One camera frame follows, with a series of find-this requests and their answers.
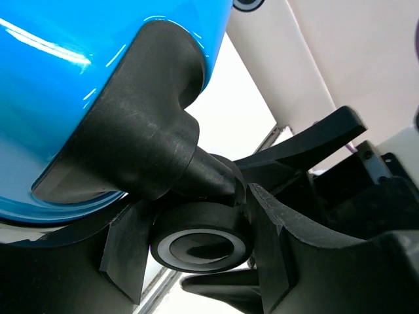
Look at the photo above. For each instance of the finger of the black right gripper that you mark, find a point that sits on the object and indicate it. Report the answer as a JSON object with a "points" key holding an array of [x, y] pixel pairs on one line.
{"points": [[239, 289]]}

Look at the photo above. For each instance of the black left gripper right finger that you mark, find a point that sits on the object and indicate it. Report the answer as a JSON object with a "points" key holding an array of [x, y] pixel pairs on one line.
{"points": [[305, 267]]}

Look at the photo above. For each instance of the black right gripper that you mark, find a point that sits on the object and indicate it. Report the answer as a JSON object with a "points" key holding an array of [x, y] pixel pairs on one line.
{"points": [[365, 195]]}

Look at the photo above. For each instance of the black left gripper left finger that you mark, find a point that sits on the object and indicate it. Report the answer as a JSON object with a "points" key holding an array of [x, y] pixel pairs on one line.
{"points": [[94, 265]]}

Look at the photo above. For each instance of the blue kids suitcase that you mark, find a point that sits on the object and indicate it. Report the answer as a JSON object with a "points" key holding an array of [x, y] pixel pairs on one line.
{"points": [[94, 98]]}

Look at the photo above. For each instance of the white right side panel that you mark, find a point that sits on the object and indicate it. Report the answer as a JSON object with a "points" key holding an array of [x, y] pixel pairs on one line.
{"points": [[271, 43]]}

